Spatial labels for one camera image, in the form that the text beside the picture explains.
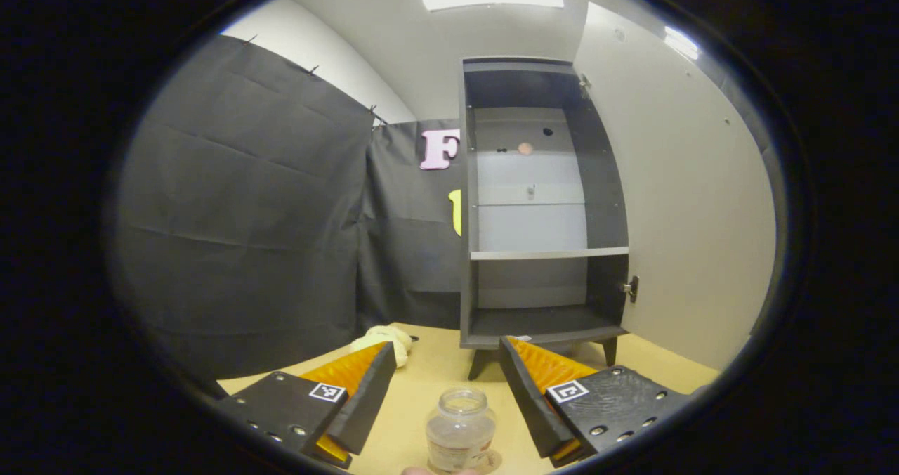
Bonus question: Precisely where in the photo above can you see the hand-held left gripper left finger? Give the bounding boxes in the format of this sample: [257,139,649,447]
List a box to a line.
[214,340,398,470]

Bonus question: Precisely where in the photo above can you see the white cabinet shelf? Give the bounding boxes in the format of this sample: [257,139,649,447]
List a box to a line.
[469,247,630,261]

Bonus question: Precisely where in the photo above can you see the cream plush toy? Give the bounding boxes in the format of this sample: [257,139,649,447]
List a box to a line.
[349,325,414,368]

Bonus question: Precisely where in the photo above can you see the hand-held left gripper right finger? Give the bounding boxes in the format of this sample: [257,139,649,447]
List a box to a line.
[499,334,693,467]

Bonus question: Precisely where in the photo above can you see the black backdrop cloth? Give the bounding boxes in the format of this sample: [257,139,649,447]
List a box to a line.
[116,34,787,381]

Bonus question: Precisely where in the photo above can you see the white cabinet door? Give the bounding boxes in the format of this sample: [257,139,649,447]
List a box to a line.
[572,1,777,372]

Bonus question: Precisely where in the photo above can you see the clear glass bottle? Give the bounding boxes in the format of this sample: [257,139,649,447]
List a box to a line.
[426,388,497,474]

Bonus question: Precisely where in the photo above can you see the dark grey cabinet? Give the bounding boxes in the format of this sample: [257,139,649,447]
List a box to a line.
[460,57,631,381]

